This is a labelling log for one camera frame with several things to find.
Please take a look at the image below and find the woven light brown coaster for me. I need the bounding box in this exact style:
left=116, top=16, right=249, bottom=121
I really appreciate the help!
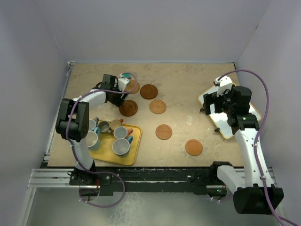
left=149, top=99, right=166, bottom=114
left=125, top=80, right=140, bottom=94

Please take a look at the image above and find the dark brown wooden coaster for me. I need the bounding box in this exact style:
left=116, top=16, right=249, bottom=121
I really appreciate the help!
left=119, top=100, right=138, bottom=117
left=140, top=84, right=158, bottom=99

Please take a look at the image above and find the pink cup orange handle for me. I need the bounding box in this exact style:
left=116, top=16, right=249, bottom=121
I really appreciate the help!
left=113, top=126, right=133, bottom=139

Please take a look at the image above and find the large light blue mug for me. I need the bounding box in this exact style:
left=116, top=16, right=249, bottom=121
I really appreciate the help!
left=86, top=127, right=100, bottom=151

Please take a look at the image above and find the orange wooden coaster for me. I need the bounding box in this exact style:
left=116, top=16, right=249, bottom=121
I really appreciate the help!
left=155, top=124, right=172, bottom=140
left=185, top=139, right=203, bottom=156

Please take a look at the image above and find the blue floral mug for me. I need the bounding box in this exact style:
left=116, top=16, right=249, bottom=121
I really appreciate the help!
left=112, top=136, right=133, bottom=157

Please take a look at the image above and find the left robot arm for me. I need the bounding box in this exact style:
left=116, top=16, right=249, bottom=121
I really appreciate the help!
left=55, top=73, right=131, bottom=185

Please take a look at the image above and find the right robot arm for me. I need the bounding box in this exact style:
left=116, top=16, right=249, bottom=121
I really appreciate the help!
left=203, top=85, right=284, bottom=215

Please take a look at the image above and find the small brown cup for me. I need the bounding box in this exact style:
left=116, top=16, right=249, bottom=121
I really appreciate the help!
left=110, top=119, right=123, bottom=131

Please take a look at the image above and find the small olive grey cup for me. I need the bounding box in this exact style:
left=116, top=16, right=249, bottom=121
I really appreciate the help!
left=98, top=121, right=111, bottom=134

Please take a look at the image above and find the green whiteboard eraser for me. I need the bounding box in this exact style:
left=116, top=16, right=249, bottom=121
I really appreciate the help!
left=123, top=73, right=131, bottom=80

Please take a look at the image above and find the grey mug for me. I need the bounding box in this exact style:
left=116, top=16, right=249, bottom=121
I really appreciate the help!
left=88, top=117, right=99, bottom=131

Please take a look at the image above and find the yellow plastic tray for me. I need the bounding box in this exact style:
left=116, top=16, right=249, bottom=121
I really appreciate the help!
left=89, top=124, right=142, bottom=166

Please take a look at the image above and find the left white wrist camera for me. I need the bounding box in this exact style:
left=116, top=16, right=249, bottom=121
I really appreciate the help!
left=118, top=73, right=131, bottom=91

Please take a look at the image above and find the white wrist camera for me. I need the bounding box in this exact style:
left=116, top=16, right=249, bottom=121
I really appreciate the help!
left=118, top=73, right=131, bottom=91
left=214, top=76, right=233, bottom=97

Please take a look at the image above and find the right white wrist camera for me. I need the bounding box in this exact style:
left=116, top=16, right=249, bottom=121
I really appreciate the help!
left=214, top=76, right=233, bottom=97

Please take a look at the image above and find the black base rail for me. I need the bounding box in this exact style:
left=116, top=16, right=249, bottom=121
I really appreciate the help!
left=65, top=162, right=229, bottom=199

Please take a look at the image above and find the aluminium frame rail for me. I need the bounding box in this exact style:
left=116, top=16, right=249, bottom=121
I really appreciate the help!
left=27, top=169, right=79, bottom=188

